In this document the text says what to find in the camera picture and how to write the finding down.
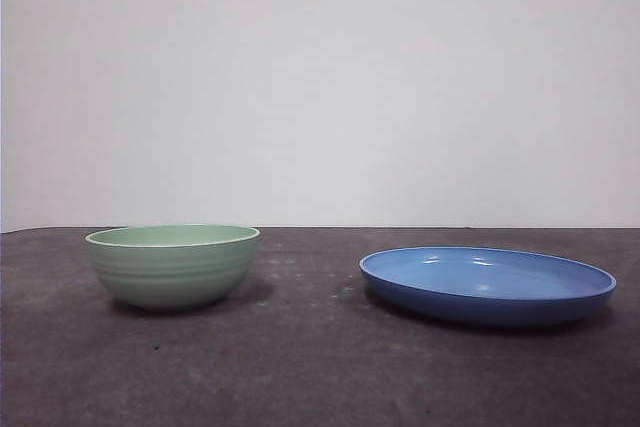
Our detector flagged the green ribbed bowl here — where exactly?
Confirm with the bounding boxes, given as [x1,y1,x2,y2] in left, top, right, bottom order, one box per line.
[84,224,262,312]

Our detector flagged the blue round plate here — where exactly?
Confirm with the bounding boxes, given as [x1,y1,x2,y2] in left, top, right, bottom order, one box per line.
[358,245,617,327]

